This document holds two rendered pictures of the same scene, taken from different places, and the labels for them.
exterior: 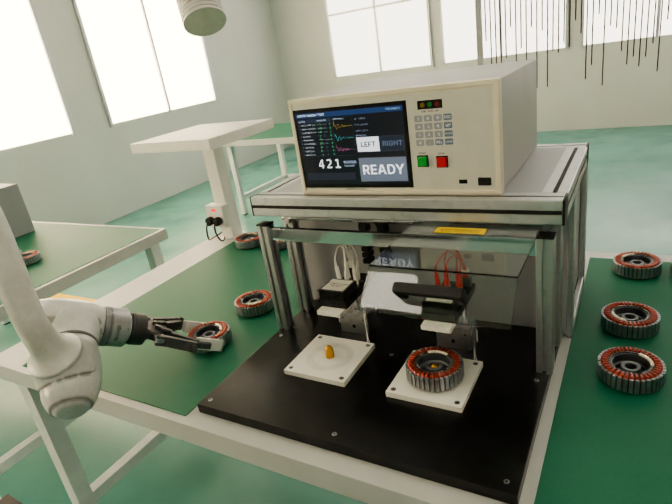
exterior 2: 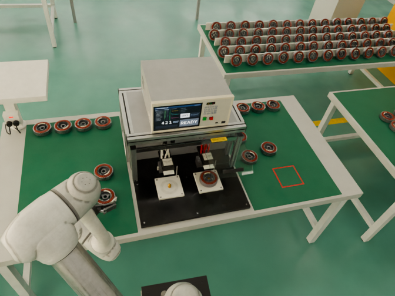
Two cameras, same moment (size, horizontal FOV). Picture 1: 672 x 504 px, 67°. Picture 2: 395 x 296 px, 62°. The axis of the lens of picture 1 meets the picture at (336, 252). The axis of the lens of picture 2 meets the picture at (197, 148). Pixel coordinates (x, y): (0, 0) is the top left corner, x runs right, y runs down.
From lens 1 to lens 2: 133 cm
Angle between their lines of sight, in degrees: 50
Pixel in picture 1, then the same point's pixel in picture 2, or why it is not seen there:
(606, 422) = (251, 176)
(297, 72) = not seen: outside the picture
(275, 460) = (182, 229)
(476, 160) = (222, 117)
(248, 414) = (164, 220)
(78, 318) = not seen: hidden behind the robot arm
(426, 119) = (208, 107)
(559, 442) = (246, 187)
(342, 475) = (207, 222)
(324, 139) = (166, 115)
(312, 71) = not seen: outside the picture
